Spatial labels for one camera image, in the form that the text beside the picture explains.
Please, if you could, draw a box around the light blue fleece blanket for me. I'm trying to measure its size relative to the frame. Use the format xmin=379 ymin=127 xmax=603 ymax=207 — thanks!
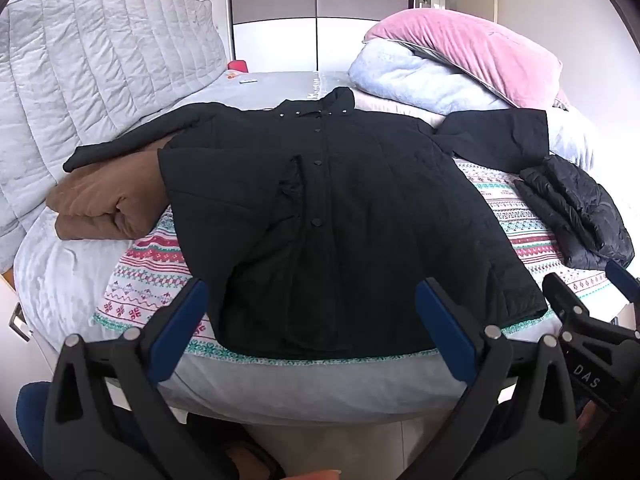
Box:
xmin=348 ymin=40 xmax=511 ymax=116

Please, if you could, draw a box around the brown folded garment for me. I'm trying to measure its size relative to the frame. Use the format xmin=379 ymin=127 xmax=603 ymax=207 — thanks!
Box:
xmin=46 ymin=149 xmax=173 ymax=241

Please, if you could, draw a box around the beige sheet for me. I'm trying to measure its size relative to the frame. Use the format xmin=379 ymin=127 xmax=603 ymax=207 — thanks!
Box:
xmin=350 ymin=87 xmax=448 ymax=128

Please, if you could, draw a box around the black puffer jacket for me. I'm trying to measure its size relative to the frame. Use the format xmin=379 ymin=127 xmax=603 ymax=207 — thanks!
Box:
xmin=514 ymin=154 xmax=636 ymax=271

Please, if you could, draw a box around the black quilted jacket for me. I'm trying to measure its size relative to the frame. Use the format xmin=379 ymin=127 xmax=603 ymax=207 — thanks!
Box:
xmin=62 ymin=86 xmax=551 ymax=361

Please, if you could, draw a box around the person's right hand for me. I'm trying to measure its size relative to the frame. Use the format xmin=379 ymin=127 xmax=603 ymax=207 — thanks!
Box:
xmin=577 ymin=402 xmax=597 ymax=436

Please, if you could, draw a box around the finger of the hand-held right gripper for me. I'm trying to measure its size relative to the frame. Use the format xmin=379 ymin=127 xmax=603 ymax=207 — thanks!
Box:
xmin=542 ymin=272 xmax=591 ymax=333
xmin=605 ymin=260 xmax=640 ymax=306

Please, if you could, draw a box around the white bedside drawer cabinet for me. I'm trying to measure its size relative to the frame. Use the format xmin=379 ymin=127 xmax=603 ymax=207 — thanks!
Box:
xmin=0 ymin=270 xmax=56 ymax=386

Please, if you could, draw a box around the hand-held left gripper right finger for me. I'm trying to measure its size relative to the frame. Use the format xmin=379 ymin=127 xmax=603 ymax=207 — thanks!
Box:
xmin=395 ymin=278 xmax=578 ymax=480

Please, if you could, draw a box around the white pillow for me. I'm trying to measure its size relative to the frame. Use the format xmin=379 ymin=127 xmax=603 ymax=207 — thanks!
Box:
xmin=547 ymin=102 xmax=598 ymax=166

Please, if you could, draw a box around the red and green patterned blanket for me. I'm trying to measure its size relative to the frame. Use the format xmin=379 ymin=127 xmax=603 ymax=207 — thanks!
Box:
xmin=94 ymin=157 xmax=626 ymax=366

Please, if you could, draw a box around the pink velvet pillow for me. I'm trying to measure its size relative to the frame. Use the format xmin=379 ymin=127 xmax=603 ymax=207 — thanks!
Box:
xmin=364 ymin=8 xmax=571 ymax=111

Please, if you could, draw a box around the blue chair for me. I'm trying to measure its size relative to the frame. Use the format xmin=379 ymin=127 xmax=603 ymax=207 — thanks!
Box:
xmin=15 ymin=381 xmax=66 ymax=466

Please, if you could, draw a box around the grey quilted headboard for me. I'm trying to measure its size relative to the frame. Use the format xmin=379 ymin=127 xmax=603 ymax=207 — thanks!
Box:
xmin=0 ymin=0 xmax=228 ymax=261

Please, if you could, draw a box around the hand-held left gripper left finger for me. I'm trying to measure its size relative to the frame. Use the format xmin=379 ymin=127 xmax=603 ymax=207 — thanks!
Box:
xmin=42 ymin=278 xmax=236 ymax=480

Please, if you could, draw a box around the white sliding door wardrobe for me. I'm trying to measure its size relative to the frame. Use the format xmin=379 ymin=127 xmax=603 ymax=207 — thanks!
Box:
xmin=225 ymin=0 xmax=416 ymax=73

